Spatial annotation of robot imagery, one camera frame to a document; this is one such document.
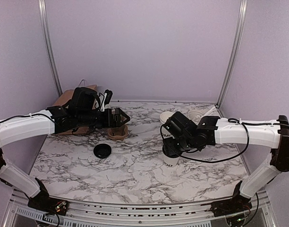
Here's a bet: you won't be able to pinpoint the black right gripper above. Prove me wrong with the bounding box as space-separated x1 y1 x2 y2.
163 135 196 156

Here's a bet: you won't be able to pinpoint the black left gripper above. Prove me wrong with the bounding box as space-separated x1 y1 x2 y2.
77 107 130 129

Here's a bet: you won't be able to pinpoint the black plastic cup lid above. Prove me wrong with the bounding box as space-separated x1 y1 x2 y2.
162 145 180 158

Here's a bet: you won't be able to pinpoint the white paper coffee cup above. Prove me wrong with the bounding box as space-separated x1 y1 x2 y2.
163 155 179 168

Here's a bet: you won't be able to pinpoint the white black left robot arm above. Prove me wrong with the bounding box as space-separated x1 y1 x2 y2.
0 87 130 212

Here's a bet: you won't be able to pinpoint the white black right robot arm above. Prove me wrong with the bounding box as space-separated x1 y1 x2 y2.
161 112 289 217

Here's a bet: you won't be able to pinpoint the brown pulp cup carrier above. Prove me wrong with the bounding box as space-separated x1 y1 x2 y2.
107 124 128 141

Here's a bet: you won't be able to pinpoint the stacked white paper cups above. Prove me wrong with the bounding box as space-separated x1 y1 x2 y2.
159 111 175 140

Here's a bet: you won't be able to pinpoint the white ribbed cup holder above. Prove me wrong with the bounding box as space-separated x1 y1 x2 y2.
187 110 206 124

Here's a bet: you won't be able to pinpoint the black lid stack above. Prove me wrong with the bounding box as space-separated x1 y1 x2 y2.
93 143 111 159

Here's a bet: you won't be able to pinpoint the brown paper bag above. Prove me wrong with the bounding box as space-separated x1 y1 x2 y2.
53 84 97 136

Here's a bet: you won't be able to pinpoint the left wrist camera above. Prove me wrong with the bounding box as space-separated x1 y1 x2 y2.
99 89 113 112

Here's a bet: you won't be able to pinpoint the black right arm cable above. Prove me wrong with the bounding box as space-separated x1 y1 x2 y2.
160 117 289 164

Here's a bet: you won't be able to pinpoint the aluminium right frame post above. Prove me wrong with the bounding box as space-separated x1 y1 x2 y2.
216 0 248 108

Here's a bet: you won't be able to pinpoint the aluminium frame post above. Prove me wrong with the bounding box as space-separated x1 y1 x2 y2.
216 0 248 108
38 0 63 96

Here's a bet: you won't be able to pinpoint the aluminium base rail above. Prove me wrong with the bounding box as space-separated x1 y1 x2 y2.
1 190 277 227

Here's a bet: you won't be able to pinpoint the aluminium left frame post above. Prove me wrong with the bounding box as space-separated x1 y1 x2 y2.
38 0 63 96

